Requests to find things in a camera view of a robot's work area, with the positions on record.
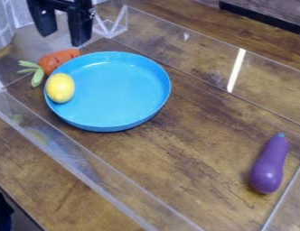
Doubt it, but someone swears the yellow toy lemon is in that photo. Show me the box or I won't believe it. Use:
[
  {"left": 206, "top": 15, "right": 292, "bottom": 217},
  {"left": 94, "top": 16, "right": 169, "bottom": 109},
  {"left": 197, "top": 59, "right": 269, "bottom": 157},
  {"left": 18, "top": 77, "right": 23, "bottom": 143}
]
[{"left": 44, "top": 73, "right": 75, "bottom": 103}]

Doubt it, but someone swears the clear acrylic enclosure wall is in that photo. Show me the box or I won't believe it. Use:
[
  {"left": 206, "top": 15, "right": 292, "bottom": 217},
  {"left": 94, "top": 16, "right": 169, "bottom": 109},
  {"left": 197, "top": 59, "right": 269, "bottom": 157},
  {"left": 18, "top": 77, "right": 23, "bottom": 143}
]
[{"left": 0, "top": 0, "right": 300, "bottom": 231}]

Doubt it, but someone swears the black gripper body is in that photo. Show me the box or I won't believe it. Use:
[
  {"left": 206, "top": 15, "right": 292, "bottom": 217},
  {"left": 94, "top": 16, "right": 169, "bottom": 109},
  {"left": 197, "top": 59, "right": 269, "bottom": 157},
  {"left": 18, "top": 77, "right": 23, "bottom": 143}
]
[{"left": 27, "top": 0, "right": 94, "bottom": 12}]

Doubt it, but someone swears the black bar at back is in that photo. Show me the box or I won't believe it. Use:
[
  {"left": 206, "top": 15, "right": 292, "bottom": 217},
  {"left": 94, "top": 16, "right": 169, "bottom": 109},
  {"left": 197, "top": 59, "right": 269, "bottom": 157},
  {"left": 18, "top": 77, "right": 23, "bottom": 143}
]
[{"left": 218, "top": 1, "right": 300, "bottom": 34}]

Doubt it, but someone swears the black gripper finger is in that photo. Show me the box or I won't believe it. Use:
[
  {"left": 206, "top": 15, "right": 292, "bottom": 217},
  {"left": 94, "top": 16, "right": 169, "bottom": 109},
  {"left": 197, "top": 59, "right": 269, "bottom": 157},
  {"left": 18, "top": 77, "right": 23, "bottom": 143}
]
[
  {"left": 67, "top": 7, "right": 94, "bottom": 47},
  {"left": 27, "top": 0, "right": 56, "bottom": 37}
]

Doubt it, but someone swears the blue round tray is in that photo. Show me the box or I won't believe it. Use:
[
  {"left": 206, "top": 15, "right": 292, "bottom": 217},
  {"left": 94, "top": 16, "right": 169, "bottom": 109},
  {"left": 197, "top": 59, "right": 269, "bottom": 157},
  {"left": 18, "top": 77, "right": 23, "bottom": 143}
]
[{"left": 46, "top": 51, "right": 171, "bottom": 132}]

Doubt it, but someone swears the orange toy carrot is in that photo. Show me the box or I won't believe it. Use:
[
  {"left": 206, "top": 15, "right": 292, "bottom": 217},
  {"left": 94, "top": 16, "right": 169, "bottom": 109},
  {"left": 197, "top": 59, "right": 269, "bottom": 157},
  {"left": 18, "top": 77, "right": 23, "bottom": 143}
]
[{"left": 19, "top": 49, "right": 82, "bottom": 88}]

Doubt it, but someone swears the purple toy eggplant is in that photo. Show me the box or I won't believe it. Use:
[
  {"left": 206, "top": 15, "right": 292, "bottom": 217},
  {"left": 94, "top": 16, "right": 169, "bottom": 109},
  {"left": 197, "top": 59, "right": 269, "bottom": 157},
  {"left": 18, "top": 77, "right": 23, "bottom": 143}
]
[{"left": 249, "top": 133, "right": 289, "bottom": 194}]

